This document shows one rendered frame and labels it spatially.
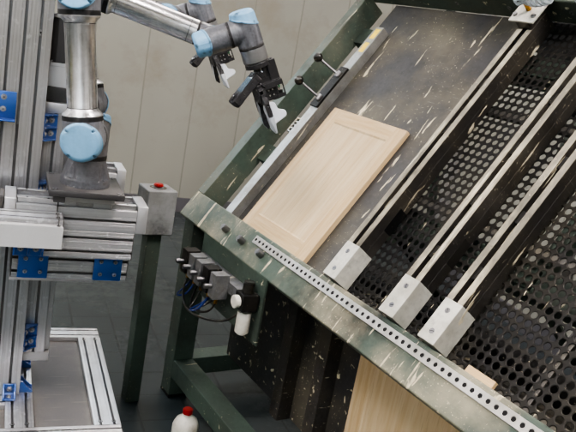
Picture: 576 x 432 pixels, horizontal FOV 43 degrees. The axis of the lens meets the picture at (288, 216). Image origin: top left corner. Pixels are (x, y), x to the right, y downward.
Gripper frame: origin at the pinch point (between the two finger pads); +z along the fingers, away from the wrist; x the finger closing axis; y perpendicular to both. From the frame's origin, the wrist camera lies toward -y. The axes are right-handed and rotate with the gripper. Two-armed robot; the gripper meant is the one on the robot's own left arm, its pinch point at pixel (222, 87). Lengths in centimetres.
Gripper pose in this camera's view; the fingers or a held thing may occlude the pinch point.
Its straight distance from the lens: 285.5
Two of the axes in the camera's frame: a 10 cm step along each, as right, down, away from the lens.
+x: -3.2, -3.0, 9.0
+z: 2.8, 8.8, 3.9
